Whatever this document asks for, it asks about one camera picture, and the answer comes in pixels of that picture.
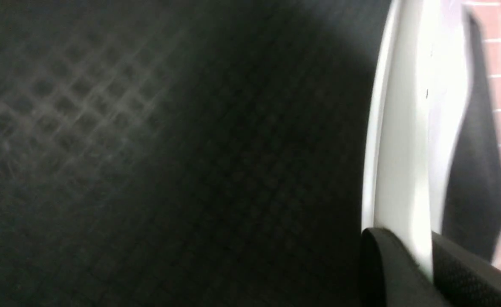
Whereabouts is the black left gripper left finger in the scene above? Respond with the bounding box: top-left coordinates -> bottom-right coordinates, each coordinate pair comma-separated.
359,228 -> 447,307

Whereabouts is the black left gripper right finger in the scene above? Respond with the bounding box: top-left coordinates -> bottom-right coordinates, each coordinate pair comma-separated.
432,232 -> 501,307

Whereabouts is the white square plate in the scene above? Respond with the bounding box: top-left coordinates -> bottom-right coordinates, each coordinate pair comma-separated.
361,0 -> 473,281

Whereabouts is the black plastic serving tray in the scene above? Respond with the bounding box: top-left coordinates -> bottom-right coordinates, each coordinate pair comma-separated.
0,0 -> 501,307

